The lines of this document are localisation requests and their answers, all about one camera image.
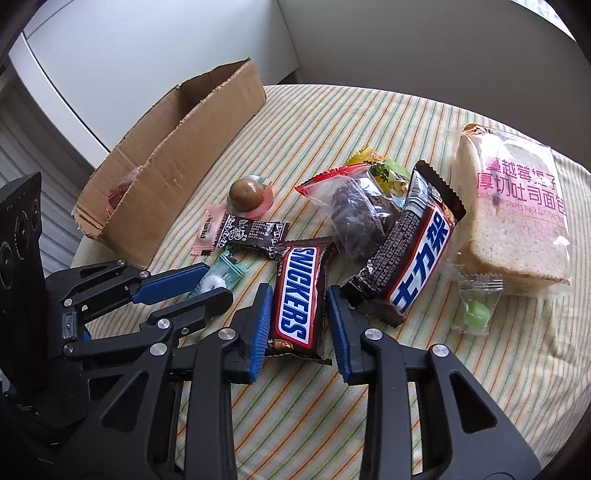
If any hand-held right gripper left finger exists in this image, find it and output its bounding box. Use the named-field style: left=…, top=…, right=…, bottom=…
left=60, top=282, right=274, bottom=480

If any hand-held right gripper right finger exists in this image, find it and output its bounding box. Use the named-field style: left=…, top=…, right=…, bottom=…
left=327, top=285, right=541, bottom=480

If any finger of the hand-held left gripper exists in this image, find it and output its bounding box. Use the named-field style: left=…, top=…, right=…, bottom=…
left=62, top=288, right=234, bottom=370
left=46, top=259, right=211, bottom=324

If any green mint candy packet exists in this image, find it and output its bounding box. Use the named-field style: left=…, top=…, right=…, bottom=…
left=188, top=250, right=245, bottom=301

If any brown chocolate bar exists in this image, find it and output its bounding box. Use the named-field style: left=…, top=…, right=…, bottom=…
left=264, top=237, right=340, bottom=366

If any brown cardboard box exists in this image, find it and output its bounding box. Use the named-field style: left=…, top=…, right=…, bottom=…
left=71, top=58, right=267, bottom=271

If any egg snack pack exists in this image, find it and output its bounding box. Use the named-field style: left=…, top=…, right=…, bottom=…
left=228, top=174, right=274, bottom=220

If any yellow green snack packet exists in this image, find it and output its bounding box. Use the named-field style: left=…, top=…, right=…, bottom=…
left=345, top=147, right=413, bottom=199

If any pink candy wrapper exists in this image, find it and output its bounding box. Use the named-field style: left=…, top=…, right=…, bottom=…
left=191, top=206, right=227, bottom=256

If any black patterned candy wrapper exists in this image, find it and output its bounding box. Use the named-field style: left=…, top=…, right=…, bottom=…
left=217, top=215, right=291, bottom=260

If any striped cloth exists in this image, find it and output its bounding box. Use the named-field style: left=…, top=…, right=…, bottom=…
left=76, top=83, right=591, bottom=480

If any red snack packet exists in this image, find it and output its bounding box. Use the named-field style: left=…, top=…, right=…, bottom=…
left=108, top=168, right=139, bottom=210

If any large brown chocolate pack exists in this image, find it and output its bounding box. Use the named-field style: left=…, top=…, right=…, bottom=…
left=341, top=161, right=467, bottom=329

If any clear bag of dark snack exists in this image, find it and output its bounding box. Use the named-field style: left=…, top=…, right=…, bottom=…
left=294, top=167, right=407, bottom=261

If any green candy in clear wrapper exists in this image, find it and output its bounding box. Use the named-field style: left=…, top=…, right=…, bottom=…
left=451, top=273, right=504, bottom=335

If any bagged sliced bread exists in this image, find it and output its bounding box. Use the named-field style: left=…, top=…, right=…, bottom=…
left=443, top=124, right=573, bottom=300

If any white cabinet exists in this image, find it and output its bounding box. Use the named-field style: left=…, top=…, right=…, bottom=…
left=9, top=0, right=301, bottom=167

